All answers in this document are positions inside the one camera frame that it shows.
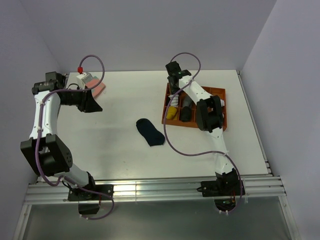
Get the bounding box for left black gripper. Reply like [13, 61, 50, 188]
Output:
[60, 85, 103, 113]

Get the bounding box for navy blue sock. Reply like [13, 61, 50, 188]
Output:
[136, 118, 166, 147]

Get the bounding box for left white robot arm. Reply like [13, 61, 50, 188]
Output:
[20, 71, 105, 200]

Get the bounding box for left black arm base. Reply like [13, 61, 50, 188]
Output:
[62, 181, 115, 221]

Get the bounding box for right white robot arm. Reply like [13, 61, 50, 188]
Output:
[163, 61, 244, 196]

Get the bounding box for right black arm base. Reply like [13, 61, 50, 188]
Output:
[196, 171, 246, 213]

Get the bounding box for pink green patterned socks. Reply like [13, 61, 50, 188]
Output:
[85, 76, 106, 98]

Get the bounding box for black white striped rolled sock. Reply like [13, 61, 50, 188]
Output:
[166, 94, 179, 108]

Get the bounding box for light grey rolled sock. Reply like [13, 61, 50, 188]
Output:
[182, 96, 194, 109]

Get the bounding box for orange divided tray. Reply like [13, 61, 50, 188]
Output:
[166, 86, 228, 131]

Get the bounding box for yellow rolled sock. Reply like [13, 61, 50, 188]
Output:
[165, 106, 179, 120]

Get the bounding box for dark grey rolled sock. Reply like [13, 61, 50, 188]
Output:
[180, 106, 192, 123]

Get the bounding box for upper white rolled sock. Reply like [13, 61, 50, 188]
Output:
[220, 99, 225, 107]

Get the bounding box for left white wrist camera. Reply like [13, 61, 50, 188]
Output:
[76, 66, 93, 89]

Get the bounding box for aluminium front rail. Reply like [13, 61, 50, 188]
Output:
[23, 175, 287, 205]

